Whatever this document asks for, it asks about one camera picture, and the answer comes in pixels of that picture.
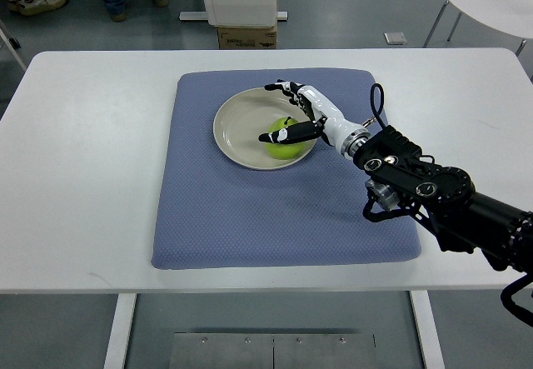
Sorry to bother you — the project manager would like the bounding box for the cardboard box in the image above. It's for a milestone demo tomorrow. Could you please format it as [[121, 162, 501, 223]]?
[[217, 26, 277, 50]]

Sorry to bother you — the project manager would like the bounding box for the white chair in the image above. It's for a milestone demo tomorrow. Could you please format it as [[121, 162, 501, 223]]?
[[423, 0, 532, 56]]

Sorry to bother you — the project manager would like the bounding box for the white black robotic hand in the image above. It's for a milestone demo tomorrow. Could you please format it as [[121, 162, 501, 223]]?
[[258, 81, 371, 157]]

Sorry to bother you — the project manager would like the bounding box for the green pear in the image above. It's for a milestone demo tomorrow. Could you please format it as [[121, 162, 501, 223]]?
[[266, 117, 306, 160]]

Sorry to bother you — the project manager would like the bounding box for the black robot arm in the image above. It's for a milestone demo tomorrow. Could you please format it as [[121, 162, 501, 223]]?
[[341, 126, 532, 325]]

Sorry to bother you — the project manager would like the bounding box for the white table leg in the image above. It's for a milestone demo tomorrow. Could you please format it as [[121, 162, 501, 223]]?
[[103, 293, 137, 369], [409, 290, 446, 369]]

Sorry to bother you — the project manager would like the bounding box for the white sneaker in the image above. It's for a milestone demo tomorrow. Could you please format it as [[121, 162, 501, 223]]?
[[7, 0, 67, 17]]

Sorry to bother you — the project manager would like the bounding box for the grey floor outlet plate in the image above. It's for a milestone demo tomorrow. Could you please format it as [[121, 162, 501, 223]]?
[[383, 32, 407, 46]]

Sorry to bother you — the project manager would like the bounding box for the metal base plate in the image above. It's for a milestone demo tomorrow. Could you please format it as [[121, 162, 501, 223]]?
[[170, 333, 378, 368]]

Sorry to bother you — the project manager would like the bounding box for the beige round plate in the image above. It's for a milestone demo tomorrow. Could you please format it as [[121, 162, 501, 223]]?
[[213, 87, 316, 170]]

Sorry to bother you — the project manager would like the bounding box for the right white table leg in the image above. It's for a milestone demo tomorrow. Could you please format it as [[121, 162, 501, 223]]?
[[409, 290, 446, 369]]

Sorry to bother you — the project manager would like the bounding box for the blue textured mat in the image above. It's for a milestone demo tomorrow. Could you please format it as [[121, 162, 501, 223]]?
[[152, 68, 421, 269]]

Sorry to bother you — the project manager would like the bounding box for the black looped cable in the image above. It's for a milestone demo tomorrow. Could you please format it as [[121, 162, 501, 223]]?
[[361, 82, 387, 129]]

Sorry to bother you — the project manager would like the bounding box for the left white table leg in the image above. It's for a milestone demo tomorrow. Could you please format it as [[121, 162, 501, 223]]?
[[103, 293, 137, 369]]

